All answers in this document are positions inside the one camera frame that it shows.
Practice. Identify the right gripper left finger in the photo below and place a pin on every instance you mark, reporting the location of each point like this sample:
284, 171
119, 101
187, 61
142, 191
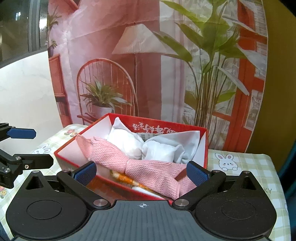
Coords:
75, 183

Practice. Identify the pink mesh cloth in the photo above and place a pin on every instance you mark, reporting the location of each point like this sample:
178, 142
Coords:
167, 179

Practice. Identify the red strawberry cardboard box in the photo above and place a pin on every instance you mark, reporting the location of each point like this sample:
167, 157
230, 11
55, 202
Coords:
70, 153

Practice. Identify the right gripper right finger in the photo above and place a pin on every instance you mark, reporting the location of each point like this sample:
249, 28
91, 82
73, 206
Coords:
207, 182

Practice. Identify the orange patterned packet in box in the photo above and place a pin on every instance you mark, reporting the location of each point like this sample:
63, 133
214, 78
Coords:
125, 180

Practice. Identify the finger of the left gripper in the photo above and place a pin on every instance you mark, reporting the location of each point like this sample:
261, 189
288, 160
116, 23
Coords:
12, 166
7, 131

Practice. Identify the white cloth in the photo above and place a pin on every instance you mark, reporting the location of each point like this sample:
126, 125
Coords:
179, 147

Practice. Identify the printed room scene backdrop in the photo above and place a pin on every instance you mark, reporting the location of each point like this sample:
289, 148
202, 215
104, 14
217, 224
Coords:
201, 63

